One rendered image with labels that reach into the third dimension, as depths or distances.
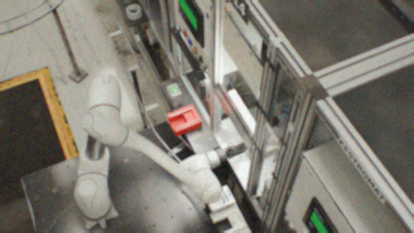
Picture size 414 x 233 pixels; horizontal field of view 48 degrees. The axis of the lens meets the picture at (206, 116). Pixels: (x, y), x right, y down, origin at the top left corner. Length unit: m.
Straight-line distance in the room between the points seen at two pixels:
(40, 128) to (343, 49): 2.81
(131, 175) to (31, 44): 2.09
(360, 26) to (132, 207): 1.61
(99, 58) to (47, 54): 0.46
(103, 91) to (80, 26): 2.49
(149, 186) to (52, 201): 0.54
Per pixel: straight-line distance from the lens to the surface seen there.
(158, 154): 2.07
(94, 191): 2.39
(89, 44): 4.27
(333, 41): 1.48
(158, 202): 2.60
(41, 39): 4.45
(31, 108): 3.96
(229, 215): 2.36
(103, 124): 1.92
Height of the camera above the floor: 3.06
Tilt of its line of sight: 57 degrees down
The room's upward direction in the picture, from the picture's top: 1 degrees counter-clockwise
